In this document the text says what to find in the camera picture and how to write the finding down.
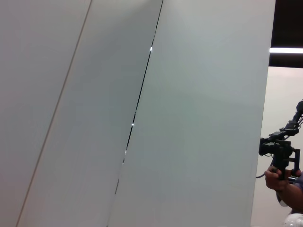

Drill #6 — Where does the white rounded object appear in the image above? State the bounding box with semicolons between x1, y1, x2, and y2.
283;213;303;227

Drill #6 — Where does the person's bare forearm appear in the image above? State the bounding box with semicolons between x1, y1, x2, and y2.
276;175;303;214

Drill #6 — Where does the black handheld camera rig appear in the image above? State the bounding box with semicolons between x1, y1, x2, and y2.
255;100;303;182

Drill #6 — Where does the white ceiling light strip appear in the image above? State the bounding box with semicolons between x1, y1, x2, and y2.
269;47;303;54

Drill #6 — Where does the person's bare hand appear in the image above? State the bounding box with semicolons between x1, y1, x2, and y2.
264;167;303;193

